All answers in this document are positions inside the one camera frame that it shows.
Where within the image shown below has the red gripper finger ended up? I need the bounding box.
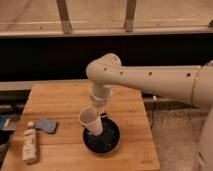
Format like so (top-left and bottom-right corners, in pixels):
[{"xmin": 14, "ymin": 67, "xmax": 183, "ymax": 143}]
[{"xmin": 99, "ymin": 107, "xmax": 107, "ymax": 117}]

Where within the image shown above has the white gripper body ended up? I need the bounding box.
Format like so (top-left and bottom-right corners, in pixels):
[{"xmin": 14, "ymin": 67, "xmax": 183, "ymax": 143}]
[{"xmin": 89, "ymin": 84, "xmax": 112, "ymax": 107}]

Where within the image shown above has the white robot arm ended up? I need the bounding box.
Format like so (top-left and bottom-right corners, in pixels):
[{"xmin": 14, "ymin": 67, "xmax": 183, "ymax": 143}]
[{"xmin": 86, "ymin": 53, "xmax": 213, "ymax": 171}]

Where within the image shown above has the black ceramic bowl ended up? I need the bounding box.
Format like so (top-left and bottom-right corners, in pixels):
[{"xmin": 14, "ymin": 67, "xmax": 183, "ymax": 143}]
[{"xmin": 83, "ymin": 118, "xmax": 120, "ymax": 154}]

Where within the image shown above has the wooden table top board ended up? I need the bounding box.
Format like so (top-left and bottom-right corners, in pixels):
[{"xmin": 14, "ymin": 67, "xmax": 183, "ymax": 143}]
[{"xmin": 1, "ymin": 82, "xmax": 160, "ymax": 171}]

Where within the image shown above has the blue sponge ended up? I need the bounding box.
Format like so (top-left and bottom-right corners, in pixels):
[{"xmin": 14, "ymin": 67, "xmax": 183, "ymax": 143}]
[{"xmin": 35, "ymin": 118, "xmax": 58, "ymax": 134}]

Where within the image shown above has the white glue bottle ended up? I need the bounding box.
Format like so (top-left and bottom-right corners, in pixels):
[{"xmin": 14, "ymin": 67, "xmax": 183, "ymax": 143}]
[{"xmin": 22, "ymin": 121, "xmax": 38, "ymax": 164}]

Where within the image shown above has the metal window frame rail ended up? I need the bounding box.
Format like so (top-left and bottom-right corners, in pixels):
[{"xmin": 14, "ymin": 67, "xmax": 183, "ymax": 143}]
[{"xmin": 0, "ymin": 0, "xmax": 213, "ymax": 37}]

